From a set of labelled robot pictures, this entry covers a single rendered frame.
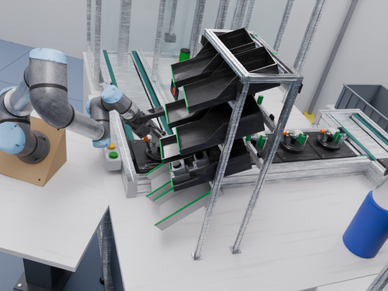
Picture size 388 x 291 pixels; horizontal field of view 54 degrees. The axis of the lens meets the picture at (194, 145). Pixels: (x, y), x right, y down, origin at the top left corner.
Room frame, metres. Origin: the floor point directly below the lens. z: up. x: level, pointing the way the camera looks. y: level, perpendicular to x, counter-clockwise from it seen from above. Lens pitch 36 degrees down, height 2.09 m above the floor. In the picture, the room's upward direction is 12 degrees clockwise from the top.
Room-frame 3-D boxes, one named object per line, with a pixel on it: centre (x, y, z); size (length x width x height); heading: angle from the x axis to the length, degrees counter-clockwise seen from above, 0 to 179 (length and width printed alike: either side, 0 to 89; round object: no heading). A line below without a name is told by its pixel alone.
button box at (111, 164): (1.43, 0.39, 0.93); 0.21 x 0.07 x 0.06; 25
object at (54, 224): (1.29, 0.65, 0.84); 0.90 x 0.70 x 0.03; 176
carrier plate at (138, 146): (1.44, 0.15, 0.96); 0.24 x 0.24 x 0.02; 25
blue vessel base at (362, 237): (1.23, -0.82, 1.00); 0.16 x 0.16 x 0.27
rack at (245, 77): (1.16, -0.11, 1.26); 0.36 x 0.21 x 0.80; 25
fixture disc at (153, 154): (1.44, 0.15, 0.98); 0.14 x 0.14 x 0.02
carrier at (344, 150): (1.86, -0.74, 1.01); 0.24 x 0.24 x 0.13; 25
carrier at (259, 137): (1.65, -0.30, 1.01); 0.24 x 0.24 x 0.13; 25
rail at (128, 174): (1.62, 0.41, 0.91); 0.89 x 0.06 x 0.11; 25
